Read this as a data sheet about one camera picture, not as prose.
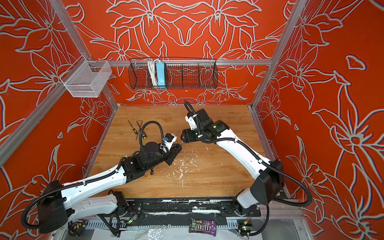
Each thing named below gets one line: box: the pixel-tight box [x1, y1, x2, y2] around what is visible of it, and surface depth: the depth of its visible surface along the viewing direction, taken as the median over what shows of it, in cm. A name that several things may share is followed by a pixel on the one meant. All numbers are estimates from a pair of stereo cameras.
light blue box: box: [156, 62, 166, 89], surface depth 92 cm
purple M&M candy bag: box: [189, 218, 217, 237], surface depth 69 cm
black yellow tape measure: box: [68, 220, 89, 237], surface depth 67 cm
